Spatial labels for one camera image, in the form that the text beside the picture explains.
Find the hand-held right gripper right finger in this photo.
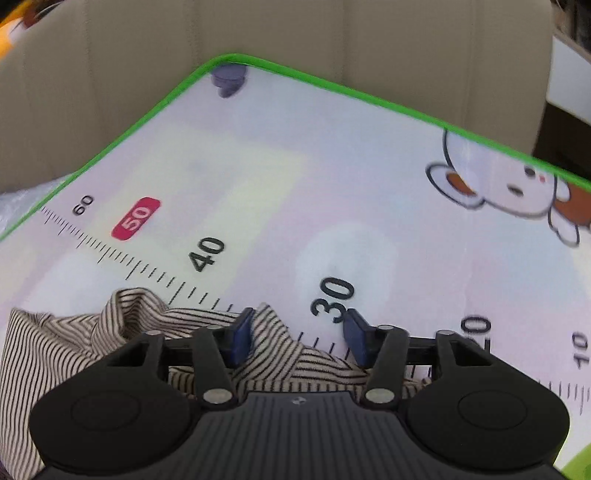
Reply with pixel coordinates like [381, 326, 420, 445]
[343, 308, 496, 411]

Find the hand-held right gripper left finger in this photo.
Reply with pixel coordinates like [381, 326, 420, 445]
[106, 307, 256, 411]

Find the beige striped garment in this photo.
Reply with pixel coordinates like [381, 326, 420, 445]
[0, 287, 432, 480]

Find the cartoon printed play mat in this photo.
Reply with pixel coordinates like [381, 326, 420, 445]
[0, 52, 591, 480]

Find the clear plastic wrap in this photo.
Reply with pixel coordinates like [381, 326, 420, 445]
[0, 178, 68, 241]

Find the white cabinet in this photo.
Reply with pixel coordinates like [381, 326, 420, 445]
[546, 36, 591, 121]

